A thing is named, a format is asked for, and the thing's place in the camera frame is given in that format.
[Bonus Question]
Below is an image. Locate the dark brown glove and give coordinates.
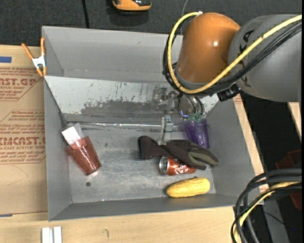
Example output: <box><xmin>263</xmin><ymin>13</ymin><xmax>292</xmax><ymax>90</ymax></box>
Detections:
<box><xmin>137</xmin><ymin>135</ymin><xmax>219</xmax><ymax>171</ymax></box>

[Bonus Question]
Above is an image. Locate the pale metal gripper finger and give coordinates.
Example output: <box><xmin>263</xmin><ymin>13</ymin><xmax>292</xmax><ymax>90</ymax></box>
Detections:
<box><xmin>164</xmin><ymin>116</ymin><xmax>174</xmax><ymax>141</ymax></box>
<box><xmin>157</xmin><ymin>117</ymin><xmax>166</xmax><ymax>146</ymax></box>

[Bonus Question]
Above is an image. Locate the red clear plastic cup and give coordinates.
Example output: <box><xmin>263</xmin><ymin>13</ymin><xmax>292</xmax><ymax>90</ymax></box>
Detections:
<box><xmin>65</xmin><ymin>136</ymin><xmax>102</xmax><ymax>176</ymax></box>

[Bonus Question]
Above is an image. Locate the brown cardboard board red print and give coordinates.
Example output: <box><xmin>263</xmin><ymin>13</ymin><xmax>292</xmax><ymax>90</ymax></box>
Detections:
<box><xmin>0</xmin><ymin>44</ymin><xmax>49</xmax><ymax>216</ymax></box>

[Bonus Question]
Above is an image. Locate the crushed orange drink can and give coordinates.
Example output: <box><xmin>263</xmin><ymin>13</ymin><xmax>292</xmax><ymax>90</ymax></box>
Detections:
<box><xmin>159</xmin><ymin>156</ymin><xmax>197</xmax><ymax>176</ymax></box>

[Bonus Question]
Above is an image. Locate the black cylinder on white bracket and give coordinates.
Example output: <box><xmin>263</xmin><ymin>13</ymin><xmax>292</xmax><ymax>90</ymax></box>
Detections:
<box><xmin>217</xmin><ymin>84</ymin><xmax>242</xmax><ymax>102</ymax></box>

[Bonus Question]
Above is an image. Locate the yellow toy corn cob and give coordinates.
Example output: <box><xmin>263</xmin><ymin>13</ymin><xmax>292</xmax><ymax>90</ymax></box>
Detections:
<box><xmin>166</xmin><ymin>177</ymin><xmax>211</xmax><ymax>198</ymax></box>

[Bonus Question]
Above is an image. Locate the purple clear plastic cup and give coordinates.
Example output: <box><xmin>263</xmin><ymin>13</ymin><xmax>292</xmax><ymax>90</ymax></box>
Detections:
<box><xmin>183</xmin><ymin>118</ymin><xmax>210</xmax><ymax>149</ymax></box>

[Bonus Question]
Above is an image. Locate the grey metal bin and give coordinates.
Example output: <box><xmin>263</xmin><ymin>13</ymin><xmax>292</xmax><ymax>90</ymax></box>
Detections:
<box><xmin>41</xmin><ymin>26</ymin><xmax>266</xmax><ymax>222</ymax></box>

